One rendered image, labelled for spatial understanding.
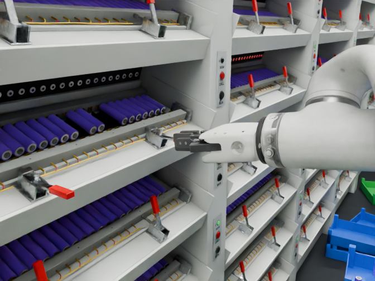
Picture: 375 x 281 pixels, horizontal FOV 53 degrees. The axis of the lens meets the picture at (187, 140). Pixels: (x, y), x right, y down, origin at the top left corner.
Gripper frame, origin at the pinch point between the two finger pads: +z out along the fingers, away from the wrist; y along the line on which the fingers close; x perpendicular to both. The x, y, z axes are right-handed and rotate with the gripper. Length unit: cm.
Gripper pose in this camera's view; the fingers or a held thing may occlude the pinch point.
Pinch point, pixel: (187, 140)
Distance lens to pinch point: 68.0
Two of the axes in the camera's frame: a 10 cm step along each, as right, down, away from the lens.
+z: -8.2, 0.0, 5.7
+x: -1.4, -9.7, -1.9
